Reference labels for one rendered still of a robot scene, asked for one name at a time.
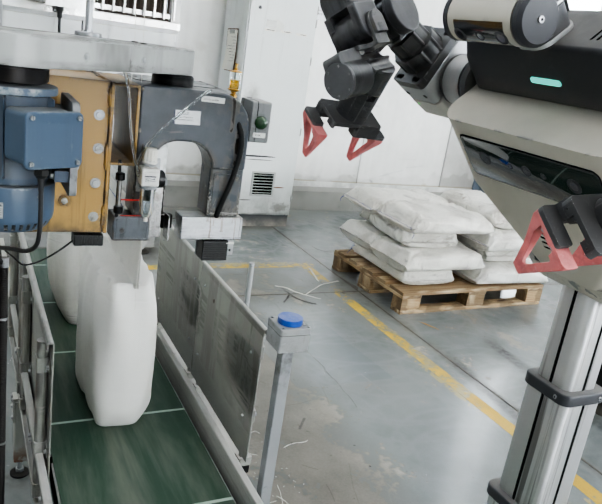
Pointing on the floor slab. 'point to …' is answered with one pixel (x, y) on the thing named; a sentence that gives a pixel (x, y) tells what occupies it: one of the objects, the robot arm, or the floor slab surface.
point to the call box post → (274, 425)
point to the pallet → (402, 301)
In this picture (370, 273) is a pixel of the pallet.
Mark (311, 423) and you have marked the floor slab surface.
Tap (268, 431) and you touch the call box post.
